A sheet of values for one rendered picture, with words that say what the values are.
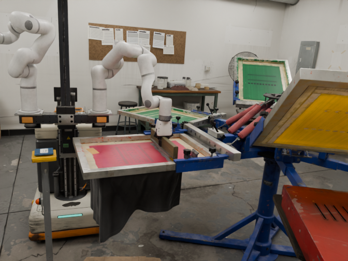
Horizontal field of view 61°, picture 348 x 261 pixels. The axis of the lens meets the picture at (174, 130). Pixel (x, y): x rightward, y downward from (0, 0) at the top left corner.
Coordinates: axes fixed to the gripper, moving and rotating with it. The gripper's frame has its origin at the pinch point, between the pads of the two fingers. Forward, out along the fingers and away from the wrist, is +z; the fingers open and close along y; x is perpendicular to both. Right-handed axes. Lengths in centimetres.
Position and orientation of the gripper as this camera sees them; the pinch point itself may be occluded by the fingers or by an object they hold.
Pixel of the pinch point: (162, 143)
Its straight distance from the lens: 187.4
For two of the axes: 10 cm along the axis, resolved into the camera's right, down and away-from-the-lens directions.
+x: 3.9, 2.8, -8.8
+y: -9.2, 0.4, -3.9
